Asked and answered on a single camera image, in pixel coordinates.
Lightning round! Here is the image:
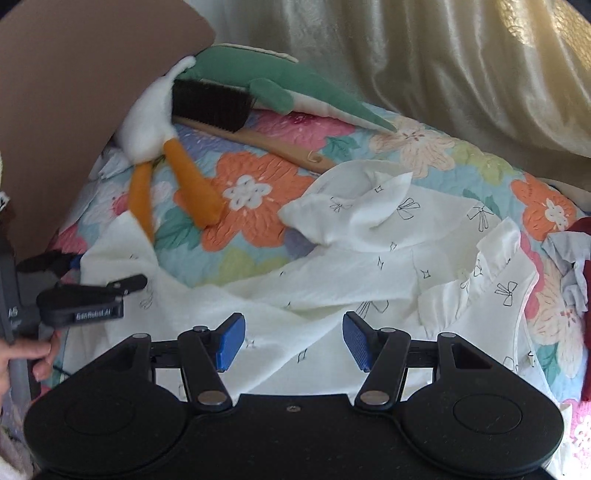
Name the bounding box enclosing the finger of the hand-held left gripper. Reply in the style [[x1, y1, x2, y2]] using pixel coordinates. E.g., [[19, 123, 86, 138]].
[[104, 274, 148, 296], [16, 251, 85, 280]]

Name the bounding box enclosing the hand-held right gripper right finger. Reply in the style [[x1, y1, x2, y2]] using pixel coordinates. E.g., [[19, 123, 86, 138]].
[[342, 311, 493, 411]]

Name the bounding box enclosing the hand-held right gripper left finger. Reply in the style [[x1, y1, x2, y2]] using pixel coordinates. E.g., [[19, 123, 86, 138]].
[[99, 312, 247, 414]]

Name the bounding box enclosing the white bow-print garment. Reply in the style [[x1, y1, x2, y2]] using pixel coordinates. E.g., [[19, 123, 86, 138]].
[[65, 159, 561, 407]]

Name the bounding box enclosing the dark maroon clothes pile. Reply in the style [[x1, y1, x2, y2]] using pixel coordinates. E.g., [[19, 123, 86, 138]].
[[573, 216, 591, 365]]

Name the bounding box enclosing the person's left hand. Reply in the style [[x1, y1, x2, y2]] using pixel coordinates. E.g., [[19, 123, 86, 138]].
[[0, 330, 62, 398]]

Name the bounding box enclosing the floral quilt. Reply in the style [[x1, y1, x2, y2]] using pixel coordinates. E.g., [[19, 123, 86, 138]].
[[46, 104, 591, 462]]

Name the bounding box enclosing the white goose plush toy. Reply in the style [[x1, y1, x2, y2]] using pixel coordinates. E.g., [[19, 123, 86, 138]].
[[115, 56, 225, 243]]

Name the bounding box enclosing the brown cardboard sheet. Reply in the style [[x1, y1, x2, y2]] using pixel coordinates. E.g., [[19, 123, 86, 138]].
[[0, 0, 218, 259]]

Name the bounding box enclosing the wooden brush with black bristles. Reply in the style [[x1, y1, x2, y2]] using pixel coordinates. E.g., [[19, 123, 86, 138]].
[[171, 78, 338, 175]]

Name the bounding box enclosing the light blue cloth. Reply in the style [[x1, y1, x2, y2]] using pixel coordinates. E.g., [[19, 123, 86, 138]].
[[541, 231, 591, 315]]

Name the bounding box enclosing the green plush toy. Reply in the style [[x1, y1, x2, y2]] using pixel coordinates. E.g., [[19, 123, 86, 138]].
[[194, 44, 398, 132]]

